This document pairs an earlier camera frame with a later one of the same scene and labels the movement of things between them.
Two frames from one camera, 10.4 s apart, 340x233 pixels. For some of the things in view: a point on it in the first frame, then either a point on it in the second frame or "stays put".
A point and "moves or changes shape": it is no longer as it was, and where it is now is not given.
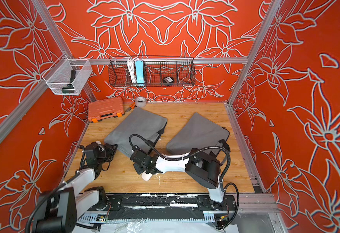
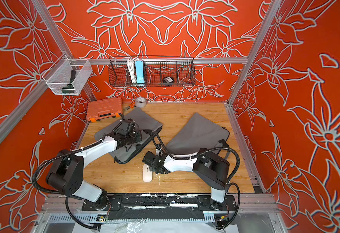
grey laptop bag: (139, 127) moves or changes shape
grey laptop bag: (199, 132) stays put
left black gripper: (110, 151) to (139, 135)
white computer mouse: (146, 176) stays put
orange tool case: (109, 108) stays put
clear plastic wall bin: (68, 76) stays put
